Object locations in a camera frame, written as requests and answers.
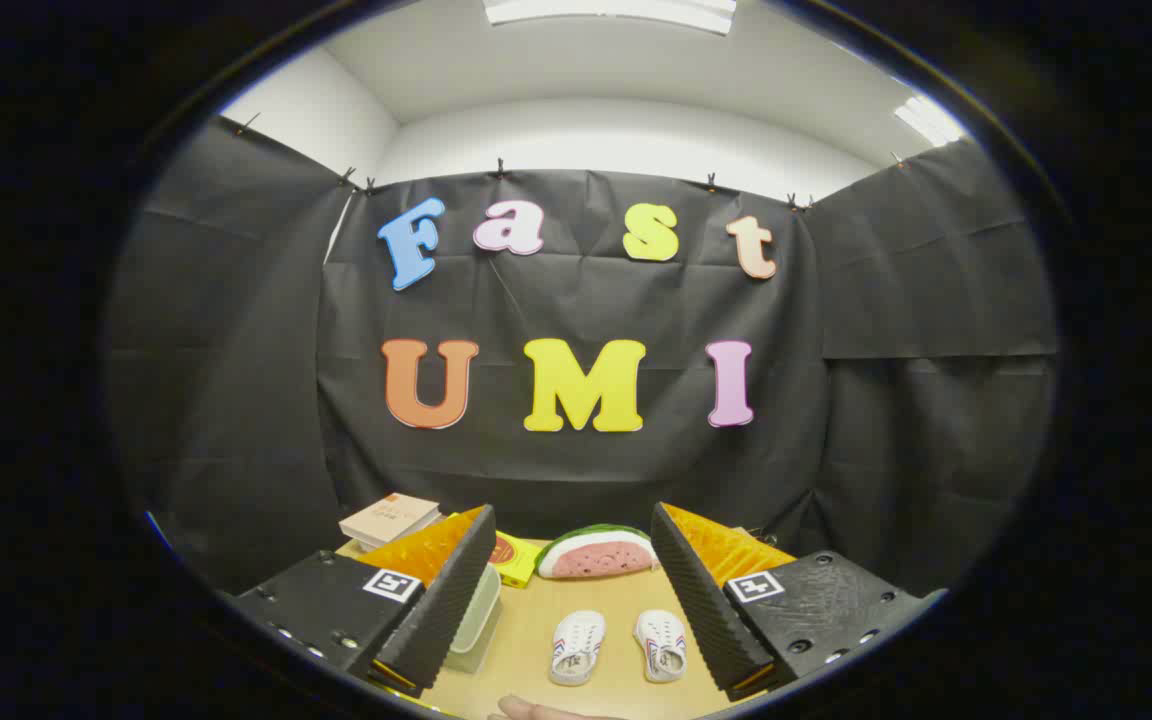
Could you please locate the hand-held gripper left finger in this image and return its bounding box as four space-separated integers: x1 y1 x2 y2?
232 505 498 699

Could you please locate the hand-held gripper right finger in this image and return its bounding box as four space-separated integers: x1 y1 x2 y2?
650 502 947 703

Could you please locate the ceiling light panel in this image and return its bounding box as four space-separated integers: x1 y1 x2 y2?
894 95 967 149
482 0 737 37

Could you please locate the black backdrop cloth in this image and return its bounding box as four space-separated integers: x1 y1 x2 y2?
106 115 1059 601

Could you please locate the beige book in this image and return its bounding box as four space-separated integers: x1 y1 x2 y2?
339 492 442 552

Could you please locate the white canvas shoe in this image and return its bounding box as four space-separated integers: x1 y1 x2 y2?
633 609 688 684
549 610 606 687

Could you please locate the watermelon slice plush toy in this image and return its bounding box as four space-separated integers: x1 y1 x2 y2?
534 524 659 581

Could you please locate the yellow book with red circle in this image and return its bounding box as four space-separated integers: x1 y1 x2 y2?
488 530 547 589

